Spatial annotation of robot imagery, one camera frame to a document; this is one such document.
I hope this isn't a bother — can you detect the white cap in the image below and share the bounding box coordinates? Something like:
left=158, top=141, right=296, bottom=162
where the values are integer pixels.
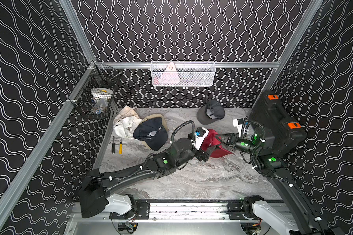
left=113, top=116, right=142, bottom=140

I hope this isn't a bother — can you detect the aluminium frame post left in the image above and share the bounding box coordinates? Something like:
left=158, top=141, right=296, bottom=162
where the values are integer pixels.
left=59, top=0, right=97, bottom=62

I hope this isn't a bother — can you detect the aluminium frame post right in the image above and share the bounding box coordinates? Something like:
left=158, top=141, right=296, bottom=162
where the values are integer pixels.
left=253, top=0, right=323, bottom=106

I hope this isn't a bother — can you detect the aluminium left side rail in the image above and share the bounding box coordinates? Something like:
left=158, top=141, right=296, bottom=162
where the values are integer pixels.
left=0, top=61, right=96, bottom=231

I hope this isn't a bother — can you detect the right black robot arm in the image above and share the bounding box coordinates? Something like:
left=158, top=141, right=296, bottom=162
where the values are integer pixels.
left=215, top=118, right=344, bottom=235

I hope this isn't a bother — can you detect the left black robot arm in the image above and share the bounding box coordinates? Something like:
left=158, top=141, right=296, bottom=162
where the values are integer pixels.
left=78, top=120, right=209, bottom=219

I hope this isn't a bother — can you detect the black wire basket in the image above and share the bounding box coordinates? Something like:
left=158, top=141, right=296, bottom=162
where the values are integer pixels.
left=72, top=65, right=123, bottom=119

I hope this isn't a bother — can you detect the black tool case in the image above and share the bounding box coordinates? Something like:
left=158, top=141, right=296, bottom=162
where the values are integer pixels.
left=249, top=91, right=307, bottom=158

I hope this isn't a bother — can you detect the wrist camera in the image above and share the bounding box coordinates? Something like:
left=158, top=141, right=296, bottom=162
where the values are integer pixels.
left=232, top=118, right=249, bottom=138
left=194, top=127, right=209, bottom=150

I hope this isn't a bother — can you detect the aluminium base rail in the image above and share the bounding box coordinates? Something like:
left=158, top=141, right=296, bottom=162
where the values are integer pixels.
left=110, top=199, right=268, bottom=221

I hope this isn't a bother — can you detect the tan cap with logo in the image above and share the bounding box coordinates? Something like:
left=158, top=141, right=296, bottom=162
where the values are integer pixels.
left=141, top=114, right=169, bottom=149

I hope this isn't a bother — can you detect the pink triangle card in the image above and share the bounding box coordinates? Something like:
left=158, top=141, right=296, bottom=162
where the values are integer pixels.
left=159, top=62, right=180, bottom=86

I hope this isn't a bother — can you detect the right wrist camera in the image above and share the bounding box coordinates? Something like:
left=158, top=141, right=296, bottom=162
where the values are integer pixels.
left=232, top=118, right=249, bottom=138

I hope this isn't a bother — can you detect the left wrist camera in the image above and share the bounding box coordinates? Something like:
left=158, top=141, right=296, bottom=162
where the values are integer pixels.
left=194, top=127, right=209, bottom=150

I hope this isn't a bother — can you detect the aluminium back crossbar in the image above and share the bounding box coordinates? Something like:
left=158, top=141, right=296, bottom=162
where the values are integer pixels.
left=96, top=61, right=280, bottom=69

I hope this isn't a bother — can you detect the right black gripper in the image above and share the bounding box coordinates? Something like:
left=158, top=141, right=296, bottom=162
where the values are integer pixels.
left=215, top=133, right=260, bottom=158

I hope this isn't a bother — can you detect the aluminium frame post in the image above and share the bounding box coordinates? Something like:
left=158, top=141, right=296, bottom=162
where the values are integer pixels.
left=59, top=0, right=97, bottom=62
left=253, top=0, right=323, bottom=106

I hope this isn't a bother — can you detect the cream cap with text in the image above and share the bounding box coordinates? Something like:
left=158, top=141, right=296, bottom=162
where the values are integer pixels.
left=116, top=105, right=140, bottom=119

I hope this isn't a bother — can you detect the grey and red cap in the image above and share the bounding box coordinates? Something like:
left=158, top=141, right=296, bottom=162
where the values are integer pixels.
left=197, top=99, right=225, bottom=125

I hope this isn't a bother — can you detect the dark navy cap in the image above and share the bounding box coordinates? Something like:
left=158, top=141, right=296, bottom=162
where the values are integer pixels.
left=133, top=117, right=169, bottom=152

